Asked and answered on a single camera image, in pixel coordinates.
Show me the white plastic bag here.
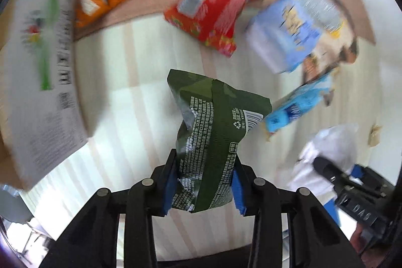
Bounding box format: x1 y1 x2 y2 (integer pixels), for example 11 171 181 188
287 123 358 197

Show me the green snack bag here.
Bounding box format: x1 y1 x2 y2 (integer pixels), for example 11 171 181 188
167 69 272 213

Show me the blue and silver snack bag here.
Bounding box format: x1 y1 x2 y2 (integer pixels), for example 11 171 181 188
245 0 358 82

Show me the tape scrap on floor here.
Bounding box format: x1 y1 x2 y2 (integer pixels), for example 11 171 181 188
368 124 382 148

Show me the light blue snack bag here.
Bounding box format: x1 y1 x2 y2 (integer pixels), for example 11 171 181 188
264 73 335 141

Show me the cardboard box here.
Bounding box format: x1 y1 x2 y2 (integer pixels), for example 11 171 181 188
1 0 87 190

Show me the red snack bag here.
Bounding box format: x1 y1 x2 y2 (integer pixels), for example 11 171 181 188
164 0 255 57

